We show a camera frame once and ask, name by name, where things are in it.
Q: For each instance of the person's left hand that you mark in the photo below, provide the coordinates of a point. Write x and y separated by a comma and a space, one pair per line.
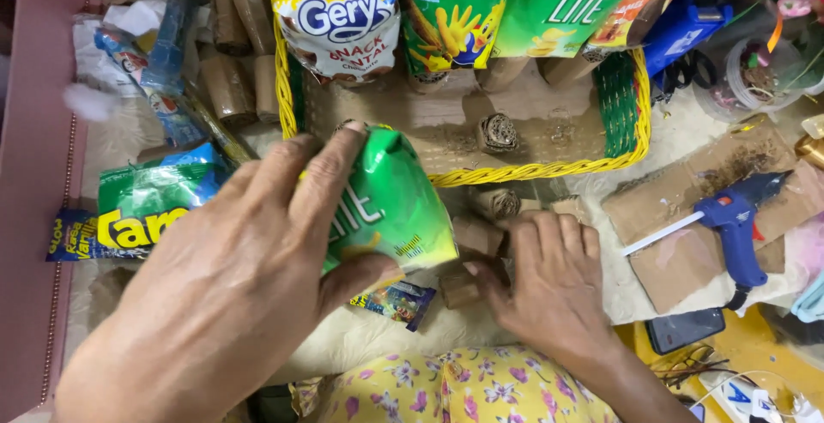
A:
212, 268

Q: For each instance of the person's right hand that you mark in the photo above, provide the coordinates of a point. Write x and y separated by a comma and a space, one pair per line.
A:
553, 288

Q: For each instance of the small green chips packet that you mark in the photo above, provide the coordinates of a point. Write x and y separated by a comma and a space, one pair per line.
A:
399, 210

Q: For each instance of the green blue wafer packet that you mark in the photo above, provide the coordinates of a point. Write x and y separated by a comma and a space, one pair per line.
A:
154, 198

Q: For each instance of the brown cardboard sheets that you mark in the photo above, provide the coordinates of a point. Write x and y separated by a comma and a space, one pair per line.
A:
682, 262

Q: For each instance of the yellow floral dress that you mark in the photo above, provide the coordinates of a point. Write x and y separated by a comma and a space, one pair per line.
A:
463, 391

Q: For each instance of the black smartphone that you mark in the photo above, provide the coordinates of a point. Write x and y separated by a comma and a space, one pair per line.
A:
685, 330

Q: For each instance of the dark blue yellow wafer packet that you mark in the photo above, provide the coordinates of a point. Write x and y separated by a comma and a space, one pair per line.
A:
71, 236

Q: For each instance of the eyeglasses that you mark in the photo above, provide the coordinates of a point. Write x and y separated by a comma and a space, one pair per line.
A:
689, 365

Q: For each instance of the small blue candy packet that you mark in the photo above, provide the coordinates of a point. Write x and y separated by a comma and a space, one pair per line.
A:
396, 304

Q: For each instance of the pile of brown cardboard tubes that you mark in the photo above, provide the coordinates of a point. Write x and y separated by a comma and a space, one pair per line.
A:
232, 82

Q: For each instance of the blue hot glue gun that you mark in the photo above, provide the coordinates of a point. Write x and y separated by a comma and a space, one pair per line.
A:
734, 223

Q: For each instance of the yellow green woven basket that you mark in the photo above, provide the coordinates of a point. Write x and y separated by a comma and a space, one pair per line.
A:
618, 101

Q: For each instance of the white cotton tuft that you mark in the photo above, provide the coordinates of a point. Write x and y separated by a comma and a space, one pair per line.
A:
90, 102

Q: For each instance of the cardboard basket liner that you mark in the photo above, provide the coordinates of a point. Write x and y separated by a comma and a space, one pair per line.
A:
418, 127

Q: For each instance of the pink box with bead trim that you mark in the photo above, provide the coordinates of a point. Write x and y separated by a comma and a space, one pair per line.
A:
32, 153

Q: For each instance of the blue cartoon plastic wrap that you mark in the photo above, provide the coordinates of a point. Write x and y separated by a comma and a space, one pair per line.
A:
164, 56

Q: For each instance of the white power strip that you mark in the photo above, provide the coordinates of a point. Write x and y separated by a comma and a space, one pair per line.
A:
740, 400

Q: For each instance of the crumpled white paper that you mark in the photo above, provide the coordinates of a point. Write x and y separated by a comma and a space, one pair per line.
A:
96, 62

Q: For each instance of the black scissors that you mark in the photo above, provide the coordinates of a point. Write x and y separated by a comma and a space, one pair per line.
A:
685, 75

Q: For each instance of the teal cloth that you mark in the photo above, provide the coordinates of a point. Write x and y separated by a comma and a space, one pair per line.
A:
811, 301

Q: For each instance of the white yellow chocolate snack bag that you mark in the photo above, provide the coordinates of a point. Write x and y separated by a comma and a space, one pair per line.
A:
341, 24

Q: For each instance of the orange snack bag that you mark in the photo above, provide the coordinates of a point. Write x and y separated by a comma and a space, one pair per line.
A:
627, 21

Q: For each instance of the large green chips bag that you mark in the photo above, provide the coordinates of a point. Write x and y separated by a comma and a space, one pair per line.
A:
566, 5

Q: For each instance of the clear plastic container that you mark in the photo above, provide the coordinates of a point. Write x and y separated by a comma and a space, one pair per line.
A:
753, 82

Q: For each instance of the blue fabric bag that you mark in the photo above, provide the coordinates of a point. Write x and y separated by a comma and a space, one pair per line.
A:
682, 30

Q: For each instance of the green corn snack bag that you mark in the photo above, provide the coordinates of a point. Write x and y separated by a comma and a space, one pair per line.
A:
450, 17

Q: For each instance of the gold ornament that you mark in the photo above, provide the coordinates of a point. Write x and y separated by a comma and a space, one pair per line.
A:
812, 146

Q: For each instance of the artificial flowers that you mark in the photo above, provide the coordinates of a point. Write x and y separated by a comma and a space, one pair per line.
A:
798, 5

